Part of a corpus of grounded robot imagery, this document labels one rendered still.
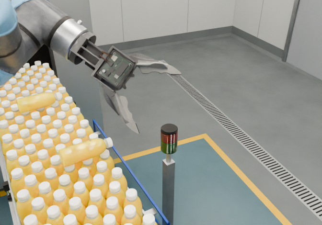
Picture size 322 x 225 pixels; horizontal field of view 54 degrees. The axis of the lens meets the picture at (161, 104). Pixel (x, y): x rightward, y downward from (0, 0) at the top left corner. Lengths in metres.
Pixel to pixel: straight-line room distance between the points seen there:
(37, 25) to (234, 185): 2.32
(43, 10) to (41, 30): 0.04
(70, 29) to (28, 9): 0.09
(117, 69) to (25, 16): 0.20
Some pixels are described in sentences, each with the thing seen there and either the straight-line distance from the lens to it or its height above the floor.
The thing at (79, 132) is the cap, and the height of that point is 1.10.
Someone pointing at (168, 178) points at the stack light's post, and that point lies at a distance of 1.29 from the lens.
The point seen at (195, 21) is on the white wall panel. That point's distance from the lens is 5.63.
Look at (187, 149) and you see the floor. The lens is 3.04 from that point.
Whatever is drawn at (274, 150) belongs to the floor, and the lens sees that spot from 3.21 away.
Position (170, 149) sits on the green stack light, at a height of 1.19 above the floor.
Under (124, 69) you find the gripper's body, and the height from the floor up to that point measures 1.68.
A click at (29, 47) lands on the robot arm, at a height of 1.72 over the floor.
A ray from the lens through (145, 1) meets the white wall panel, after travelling 5.14.
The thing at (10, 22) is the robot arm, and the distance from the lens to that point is 0.52.
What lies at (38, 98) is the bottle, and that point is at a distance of 1.63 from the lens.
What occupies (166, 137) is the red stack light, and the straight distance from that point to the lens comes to 1.14.
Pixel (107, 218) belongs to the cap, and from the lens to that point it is 1.08.
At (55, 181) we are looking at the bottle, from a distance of 1.28.
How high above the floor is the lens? 1.93
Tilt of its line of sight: 31 degrees down
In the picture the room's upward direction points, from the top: straight up
